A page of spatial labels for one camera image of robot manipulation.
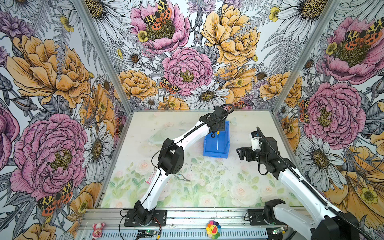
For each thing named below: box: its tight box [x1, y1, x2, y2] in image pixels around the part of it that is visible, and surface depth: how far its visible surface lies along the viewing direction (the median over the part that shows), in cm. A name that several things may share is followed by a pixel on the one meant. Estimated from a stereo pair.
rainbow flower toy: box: [206, 220, 221, 240], surface depth 72 cm
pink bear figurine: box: [91, 222, 106, 240], surface depth 70 cm
